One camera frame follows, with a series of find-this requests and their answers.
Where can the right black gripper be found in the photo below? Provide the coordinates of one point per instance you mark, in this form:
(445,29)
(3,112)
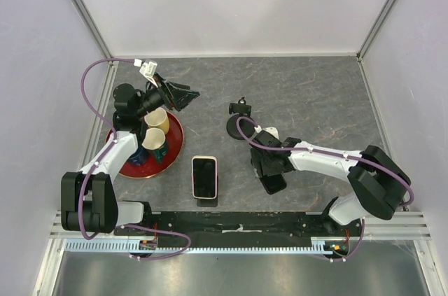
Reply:
(256,157)

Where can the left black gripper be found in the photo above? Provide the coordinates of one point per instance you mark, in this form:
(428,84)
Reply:
(175,97)

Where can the black smartphone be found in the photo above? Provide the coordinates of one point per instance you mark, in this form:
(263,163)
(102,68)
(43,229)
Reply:
(273,184)

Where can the pink-case smartphone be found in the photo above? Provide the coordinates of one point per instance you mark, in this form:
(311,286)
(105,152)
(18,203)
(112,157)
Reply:
(204,177)

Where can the black round-base phone holder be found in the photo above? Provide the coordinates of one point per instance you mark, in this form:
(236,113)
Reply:
(240,120)

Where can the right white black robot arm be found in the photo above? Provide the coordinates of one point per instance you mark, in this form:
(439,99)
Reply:
(379,185)

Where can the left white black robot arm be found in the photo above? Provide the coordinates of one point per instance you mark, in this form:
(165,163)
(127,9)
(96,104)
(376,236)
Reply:
(88,201)

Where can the yellow cup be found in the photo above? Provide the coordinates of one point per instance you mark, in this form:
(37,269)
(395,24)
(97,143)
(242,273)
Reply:
(158,119)

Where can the red round tray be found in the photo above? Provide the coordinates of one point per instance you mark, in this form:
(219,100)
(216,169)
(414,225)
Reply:
(151,168)

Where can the green mug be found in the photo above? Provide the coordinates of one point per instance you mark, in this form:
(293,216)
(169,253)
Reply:
(160,153)

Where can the blue mug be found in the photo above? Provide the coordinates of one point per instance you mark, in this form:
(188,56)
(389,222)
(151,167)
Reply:
(139,157)

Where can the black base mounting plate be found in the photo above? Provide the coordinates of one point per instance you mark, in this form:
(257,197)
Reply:
(210,222)

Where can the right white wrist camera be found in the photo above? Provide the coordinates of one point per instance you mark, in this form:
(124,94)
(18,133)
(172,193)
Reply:
(271,130)

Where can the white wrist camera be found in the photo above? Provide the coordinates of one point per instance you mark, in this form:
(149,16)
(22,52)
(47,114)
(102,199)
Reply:
(147,69)
(271,130)

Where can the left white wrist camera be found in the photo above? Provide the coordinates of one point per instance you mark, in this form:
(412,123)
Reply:
(147,69)

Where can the front aluminium rail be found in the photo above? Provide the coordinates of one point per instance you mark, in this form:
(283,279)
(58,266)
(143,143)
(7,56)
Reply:
(403,226)

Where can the left aluminium frame post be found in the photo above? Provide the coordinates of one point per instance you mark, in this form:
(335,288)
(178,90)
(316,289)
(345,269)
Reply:
(92,28)

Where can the aluminium frame post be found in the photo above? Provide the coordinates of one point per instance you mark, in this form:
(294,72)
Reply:
(92,28)
(375,29)

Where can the slotted cable duct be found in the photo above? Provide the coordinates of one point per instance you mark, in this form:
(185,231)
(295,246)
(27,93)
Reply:
(138,247)

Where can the right aluminium frame post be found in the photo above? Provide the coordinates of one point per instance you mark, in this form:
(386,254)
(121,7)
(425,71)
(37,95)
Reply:
(375,29)

